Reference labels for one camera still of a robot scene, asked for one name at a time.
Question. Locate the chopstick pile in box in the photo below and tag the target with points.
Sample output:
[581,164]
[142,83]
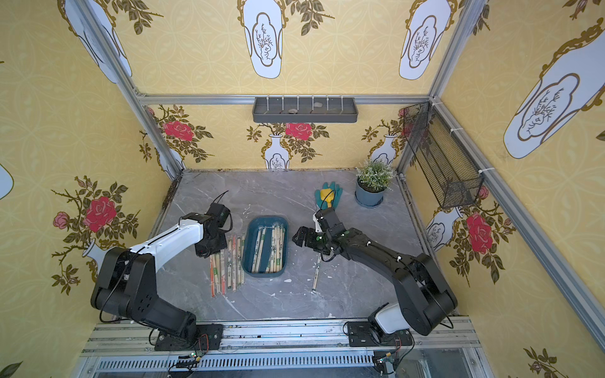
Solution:
[268,250]

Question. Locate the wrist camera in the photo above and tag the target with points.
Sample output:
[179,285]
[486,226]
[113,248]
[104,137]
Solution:
[326,220]
[219,214]

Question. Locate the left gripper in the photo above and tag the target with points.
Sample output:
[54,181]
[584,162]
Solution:
[213,243]

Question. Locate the chopsticks red print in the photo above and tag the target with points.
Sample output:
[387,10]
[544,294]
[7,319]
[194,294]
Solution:
[222,271]

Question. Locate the aluminium front rail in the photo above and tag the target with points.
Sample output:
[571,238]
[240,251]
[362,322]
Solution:
[124,348]

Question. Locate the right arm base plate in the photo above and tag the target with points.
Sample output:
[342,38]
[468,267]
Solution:
[367,334]

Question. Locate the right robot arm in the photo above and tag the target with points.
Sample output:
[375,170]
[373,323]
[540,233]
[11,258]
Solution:
[423,294]

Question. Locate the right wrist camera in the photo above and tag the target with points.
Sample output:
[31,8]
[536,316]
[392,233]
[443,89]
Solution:
[326,220]

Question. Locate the chopsticks red leaf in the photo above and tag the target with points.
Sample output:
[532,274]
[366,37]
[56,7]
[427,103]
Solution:
[212,278]

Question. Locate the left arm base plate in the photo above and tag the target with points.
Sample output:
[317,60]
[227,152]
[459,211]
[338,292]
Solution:
[205,337]

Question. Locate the yellow toy shovel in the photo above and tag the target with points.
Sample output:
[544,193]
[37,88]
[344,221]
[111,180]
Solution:
[327,196]

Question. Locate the grey wall shelf tray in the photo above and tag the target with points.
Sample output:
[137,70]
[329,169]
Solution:
[316,109]

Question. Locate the green garden glove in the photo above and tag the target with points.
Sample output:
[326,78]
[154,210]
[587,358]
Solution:
[332,185]

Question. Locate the black wire mesh basket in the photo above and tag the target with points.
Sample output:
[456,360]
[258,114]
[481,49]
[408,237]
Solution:
[451,173]

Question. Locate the potted green plant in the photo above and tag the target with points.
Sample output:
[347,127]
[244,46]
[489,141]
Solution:
[373,179]

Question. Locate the chopsticks green label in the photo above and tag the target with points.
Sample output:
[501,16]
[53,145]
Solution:
[241,261]

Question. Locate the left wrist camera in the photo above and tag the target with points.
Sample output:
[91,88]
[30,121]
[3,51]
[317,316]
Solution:
[219,214]

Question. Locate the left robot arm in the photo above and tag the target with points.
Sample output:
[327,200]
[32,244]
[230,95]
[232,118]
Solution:
[127,282]

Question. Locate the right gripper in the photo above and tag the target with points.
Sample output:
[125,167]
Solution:
[311,239]

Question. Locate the teal plastic storage box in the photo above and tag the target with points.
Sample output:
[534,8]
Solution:
[252,229]

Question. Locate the chopsticks green text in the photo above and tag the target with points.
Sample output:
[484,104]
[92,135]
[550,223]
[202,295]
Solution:
[234,268]

